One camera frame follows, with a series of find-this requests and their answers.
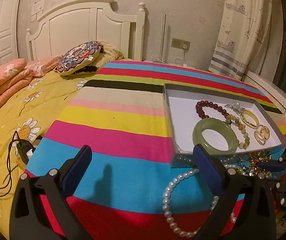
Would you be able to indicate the white bed headboard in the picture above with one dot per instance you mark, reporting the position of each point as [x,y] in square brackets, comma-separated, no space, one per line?
[83,22]

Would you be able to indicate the white standing pole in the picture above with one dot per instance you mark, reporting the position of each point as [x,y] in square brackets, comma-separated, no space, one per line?
[164,37]

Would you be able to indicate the yellow daisy quilt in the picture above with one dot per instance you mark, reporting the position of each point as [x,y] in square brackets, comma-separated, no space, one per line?
[8,120]

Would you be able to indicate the large gold mesh bangle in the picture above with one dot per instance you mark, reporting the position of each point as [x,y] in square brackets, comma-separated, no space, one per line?
[248,117]

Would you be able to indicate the grey cardboard box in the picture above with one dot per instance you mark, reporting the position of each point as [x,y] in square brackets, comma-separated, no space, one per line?
[183,110]

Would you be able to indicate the pale green jade bangle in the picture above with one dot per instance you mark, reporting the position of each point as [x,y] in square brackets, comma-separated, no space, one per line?
[200,128]

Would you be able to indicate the pink floral quilt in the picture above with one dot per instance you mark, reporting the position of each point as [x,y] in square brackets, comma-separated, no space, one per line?
[3,80]

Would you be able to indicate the white wardrobe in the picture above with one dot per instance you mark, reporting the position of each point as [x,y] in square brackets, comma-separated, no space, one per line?
[5,30]

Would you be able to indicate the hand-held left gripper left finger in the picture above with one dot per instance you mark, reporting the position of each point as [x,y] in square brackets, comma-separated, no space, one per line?
[76,172]

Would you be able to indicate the wall socket panel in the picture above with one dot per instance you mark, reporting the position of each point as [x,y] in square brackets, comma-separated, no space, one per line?
[178,43]

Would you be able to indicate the black power adapter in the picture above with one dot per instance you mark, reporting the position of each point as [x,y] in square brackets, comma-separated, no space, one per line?
[23,151]

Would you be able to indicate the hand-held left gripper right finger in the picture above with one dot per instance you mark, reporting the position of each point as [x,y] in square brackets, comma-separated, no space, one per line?
[208,172]

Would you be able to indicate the round embroidered pillow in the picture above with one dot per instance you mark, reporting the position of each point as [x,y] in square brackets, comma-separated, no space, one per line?
[79,55]

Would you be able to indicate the gold jewellery pile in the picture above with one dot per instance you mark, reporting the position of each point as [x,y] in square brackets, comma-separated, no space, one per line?
[254,163]

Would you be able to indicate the white window sill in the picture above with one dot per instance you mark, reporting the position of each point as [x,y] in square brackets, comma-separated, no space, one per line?
[262,85]

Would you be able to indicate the white wall label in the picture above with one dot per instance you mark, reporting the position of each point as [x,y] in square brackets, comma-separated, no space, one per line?
[38,7]

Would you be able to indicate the beige blanket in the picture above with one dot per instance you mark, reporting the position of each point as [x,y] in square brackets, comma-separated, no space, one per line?
[110,55]

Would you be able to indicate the white charger plug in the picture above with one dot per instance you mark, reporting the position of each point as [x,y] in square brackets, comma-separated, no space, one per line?
[185,47]

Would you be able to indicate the white pearl strand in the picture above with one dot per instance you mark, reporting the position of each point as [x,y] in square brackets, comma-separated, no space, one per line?
[166,200]

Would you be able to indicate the rhinestone brooch with pearl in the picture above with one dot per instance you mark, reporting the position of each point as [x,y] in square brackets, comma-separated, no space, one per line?
[235,107]

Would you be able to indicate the small gold rings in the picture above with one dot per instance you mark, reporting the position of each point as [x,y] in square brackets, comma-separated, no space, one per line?
[240,170]

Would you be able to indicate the striped colourful cloth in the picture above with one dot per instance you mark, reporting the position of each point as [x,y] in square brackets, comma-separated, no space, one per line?
[120,130]

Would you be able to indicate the boat print curtain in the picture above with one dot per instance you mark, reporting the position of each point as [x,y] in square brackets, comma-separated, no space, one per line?
[240,30]

